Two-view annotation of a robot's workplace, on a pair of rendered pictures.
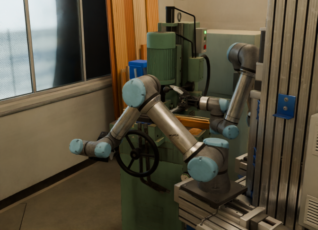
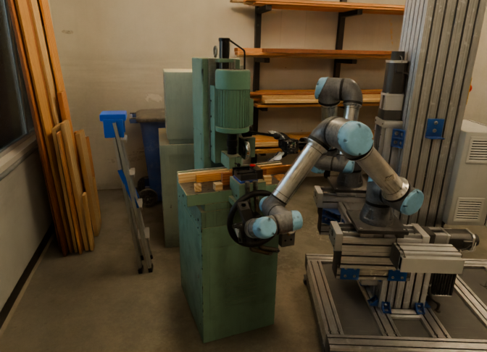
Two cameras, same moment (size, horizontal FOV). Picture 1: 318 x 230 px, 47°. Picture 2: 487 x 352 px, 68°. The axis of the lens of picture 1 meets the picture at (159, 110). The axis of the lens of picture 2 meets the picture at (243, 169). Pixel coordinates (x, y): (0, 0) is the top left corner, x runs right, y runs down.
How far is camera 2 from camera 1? 1.61 m
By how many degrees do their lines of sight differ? 45
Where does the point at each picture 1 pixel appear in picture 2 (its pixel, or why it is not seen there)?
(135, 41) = (48, 89)
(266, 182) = not seen: hidden behind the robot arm
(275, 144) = (420, 164)
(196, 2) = (90, 36)
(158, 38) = (243, 76)
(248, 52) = (354, 85)
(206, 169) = (419, 200)
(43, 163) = not seen: outside the picture
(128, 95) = (356, 142)
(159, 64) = (243, 109)
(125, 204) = (209, 289)
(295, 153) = (440, 167)
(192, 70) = not seen: hidden behind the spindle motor
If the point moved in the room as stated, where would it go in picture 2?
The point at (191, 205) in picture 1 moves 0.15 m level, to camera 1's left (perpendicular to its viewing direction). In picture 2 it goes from (360, 247) to (344, 259)
